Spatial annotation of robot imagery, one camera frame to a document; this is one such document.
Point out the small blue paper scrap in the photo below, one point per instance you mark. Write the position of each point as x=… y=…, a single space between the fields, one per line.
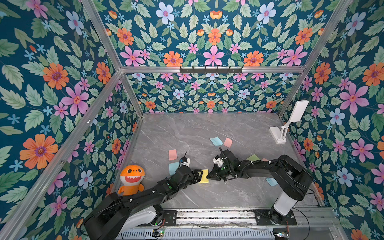
x=272 y=182

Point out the torn pink memo page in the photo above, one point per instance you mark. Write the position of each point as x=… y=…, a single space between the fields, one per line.
x=228 y=142

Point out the orange shark plush toy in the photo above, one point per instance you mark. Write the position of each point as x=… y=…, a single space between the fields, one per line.
x=131 y=178

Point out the yellow memo pad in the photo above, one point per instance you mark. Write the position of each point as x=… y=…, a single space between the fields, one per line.
x=204 y=179

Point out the white phone stand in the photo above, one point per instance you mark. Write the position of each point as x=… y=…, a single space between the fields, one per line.
x=279 y=134

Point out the black hook rail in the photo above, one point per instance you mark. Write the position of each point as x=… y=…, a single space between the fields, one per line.
x=210 y=70

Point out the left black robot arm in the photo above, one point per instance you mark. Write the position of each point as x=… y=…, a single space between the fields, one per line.
x=109 y=218

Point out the green memo pad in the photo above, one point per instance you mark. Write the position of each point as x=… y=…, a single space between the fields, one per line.
x=253 y=158

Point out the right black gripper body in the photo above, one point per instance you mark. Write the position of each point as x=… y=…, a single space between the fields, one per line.
x=216 y=172

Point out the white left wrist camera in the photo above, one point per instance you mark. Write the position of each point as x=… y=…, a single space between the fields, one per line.
x=184 y=161

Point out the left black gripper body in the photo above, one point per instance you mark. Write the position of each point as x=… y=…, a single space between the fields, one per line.
x=193 y=178

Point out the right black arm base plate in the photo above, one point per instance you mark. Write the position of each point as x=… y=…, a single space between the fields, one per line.
x=273 y=218

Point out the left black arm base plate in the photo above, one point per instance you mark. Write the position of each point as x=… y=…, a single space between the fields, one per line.
x=166 y=218

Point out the blue memo pad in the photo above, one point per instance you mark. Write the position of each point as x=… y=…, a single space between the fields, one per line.
x=173 y=167

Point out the pink memo pad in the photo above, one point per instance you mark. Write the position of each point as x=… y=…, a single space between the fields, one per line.
x=173 y=155

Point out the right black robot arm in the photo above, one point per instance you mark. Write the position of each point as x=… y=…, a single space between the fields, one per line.
x=294 y=180

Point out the torn blue memo page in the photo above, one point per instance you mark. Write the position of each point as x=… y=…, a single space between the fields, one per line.
x=216 y=141

